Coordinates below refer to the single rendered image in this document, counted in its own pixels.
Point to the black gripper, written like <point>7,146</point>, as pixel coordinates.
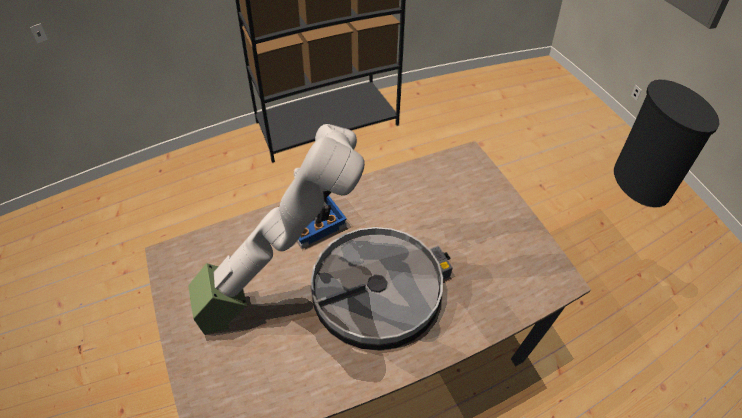
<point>325,212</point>

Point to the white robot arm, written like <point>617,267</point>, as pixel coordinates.
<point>330,164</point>

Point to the blue crate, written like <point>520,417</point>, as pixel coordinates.
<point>327,229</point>

